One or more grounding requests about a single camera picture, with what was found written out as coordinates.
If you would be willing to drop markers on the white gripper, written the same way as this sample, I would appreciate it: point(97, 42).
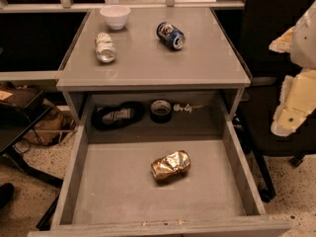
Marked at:
point(305, 41)

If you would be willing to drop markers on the crushed orange soda can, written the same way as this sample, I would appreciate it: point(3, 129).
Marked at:
point(175, 163)

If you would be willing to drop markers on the blue soda can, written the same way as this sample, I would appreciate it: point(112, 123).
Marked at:
point(170, 35)

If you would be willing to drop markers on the grey cabinet counter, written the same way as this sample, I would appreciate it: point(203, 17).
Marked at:
point(207, 60)

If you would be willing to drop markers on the grey open drawer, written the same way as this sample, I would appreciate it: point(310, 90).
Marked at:
point(109, 190)

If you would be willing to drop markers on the white green soda can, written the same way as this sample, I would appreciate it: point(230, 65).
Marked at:
point(105, 48)

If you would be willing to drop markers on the black office chair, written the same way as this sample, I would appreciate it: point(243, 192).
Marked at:
point(264, 21)

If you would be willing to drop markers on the small keys on shelf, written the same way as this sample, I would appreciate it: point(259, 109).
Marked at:
point(186, 108)

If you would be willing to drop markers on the black tape roll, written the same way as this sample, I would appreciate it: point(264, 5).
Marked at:
point(160, 111)

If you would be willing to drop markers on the white bowl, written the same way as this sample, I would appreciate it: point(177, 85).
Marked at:
point(115, 16)

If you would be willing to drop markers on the brown bag on floor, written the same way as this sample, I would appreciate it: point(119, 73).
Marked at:
point(18, 106)

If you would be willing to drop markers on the black shoe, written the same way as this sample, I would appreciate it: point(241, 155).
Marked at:
point(6, 194)

